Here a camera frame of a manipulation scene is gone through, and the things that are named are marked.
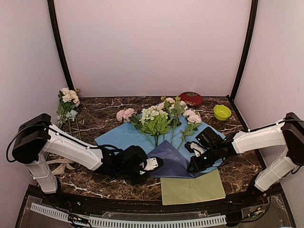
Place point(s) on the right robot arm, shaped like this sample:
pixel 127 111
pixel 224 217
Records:
pixel 287 132

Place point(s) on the remaining white rose stems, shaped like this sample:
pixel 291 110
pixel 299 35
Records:
pixel 68 108

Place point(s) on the black frame post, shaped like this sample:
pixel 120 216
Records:
pixel 59 45
pixel 246 48

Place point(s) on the yellow-green wrapping paper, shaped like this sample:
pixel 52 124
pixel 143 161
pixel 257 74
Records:
pixel 207 187

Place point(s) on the left black frame post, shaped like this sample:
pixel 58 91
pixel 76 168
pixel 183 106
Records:
pixel 59 45

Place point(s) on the cream ribbon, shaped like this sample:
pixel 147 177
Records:
pixel 63 164

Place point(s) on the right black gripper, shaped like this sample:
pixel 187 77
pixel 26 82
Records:
pixel 198 167

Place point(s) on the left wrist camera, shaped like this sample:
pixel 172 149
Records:
pixel 132 156

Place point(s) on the right black frame post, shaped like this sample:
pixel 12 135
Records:
pixel 246 48

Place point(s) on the lime green bowl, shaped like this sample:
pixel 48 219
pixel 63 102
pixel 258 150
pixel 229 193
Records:
pixel 222 112

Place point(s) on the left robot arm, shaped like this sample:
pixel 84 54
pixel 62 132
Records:
pixel 39 136

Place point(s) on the pink rose stem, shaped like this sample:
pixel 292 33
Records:
pixel 193 122
pixel 126 114

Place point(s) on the light blue wrapping paper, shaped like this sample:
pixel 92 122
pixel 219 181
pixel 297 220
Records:
pixel 176 157

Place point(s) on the cream rose stem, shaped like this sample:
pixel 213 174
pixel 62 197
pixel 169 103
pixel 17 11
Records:
pixel 175 108

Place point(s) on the red decorated round plate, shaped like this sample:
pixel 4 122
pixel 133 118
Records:
pixel 191 98

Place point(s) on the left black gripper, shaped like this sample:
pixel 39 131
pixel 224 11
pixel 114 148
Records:
pixel 135 181

